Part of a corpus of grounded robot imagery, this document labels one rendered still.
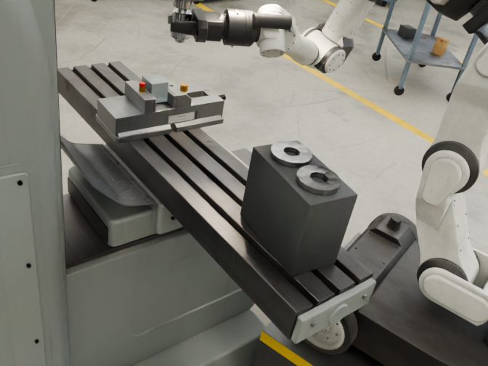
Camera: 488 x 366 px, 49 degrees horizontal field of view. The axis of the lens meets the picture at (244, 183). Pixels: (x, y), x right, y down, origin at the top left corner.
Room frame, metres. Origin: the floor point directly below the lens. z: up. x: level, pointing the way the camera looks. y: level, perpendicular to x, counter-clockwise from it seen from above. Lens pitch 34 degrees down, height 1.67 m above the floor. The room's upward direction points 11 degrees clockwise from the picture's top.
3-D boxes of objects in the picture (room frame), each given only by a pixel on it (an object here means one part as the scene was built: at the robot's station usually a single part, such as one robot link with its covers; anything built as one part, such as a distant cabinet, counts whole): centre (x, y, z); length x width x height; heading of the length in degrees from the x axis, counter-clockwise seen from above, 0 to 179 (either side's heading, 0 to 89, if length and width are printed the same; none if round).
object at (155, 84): (1.36, 0.29, 1.02); 0.06 x 0.05 x 0.06; 41
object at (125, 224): (1.28, 0.22, 0.77); 0.50 x 0.35 x 0.12; 133
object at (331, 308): (1.24, 0.18, 0.87); 1.24 x 0.23 x 0.08; 43
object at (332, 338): (1.11, -0.30, 0.50); 0.20 x 0.05 x 0.20; 60
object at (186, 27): (1.26, 0.21, 1.24); 0.06 x 0.02 x 0.03; 108
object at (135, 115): (1.38, 0.27, 0.97); 0.35 x 0.15 x 0.11; 131
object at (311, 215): (0.95, -0.12, 1.01); 0.22 x 0.12 x 0.20; 35
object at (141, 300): (1.30, 0.20, 0.41); 0.80 x 0.30 x 0.60; 133
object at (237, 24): (1.31, 0.14, 1.24); 0.13 x 0.12 x 0.10; 18
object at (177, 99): (1.40, 0.25, 1.00); 0.12 x 0.06 x 0.04; 41
